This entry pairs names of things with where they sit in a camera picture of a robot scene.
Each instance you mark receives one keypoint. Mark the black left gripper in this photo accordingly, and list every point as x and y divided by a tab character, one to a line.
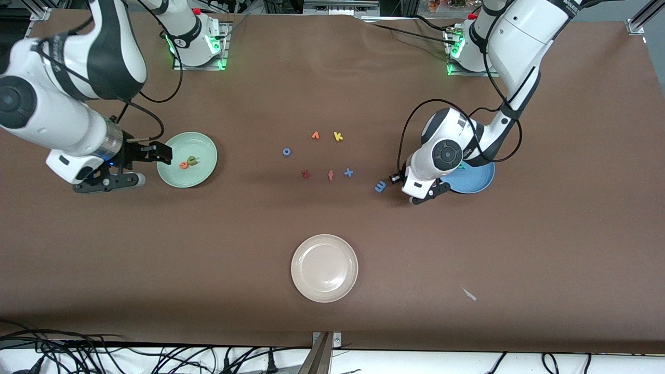
396	178

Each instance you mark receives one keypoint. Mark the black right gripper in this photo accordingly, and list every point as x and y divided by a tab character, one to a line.
131	152

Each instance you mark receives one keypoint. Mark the blue foam letter m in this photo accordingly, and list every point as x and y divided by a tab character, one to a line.
380	186

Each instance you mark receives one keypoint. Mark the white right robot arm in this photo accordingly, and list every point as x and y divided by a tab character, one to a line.
52	119

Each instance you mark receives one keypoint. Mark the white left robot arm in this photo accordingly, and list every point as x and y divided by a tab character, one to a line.
519	41

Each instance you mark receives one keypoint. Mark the light green plate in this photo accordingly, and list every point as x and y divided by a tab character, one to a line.
202	171

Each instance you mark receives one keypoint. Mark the blue plate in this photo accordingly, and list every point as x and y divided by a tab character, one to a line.
478	179

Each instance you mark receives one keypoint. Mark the brown table mat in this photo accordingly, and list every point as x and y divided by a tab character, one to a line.
156	259

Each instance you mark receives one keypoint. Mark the beige plate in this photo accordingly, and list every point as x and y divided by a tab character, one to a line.
324	268

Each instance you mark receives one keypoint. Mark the white paper scrap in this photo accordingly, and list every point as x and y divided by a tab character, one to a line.
469	294

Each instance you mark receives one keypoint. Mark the grey power strip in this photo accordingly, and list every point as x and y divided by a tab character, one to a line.
337	8

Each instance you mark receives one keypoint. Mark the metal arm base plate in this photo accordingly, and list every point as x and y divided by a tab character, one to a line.
478	74
225	52

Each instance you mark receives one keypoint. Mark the aluminium frame rail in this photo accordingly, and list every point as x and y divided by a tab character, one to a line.
636	23
39	14

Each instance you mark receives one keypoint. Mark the aluminium frame post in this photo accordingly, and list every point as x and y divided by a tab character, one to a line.
319	358

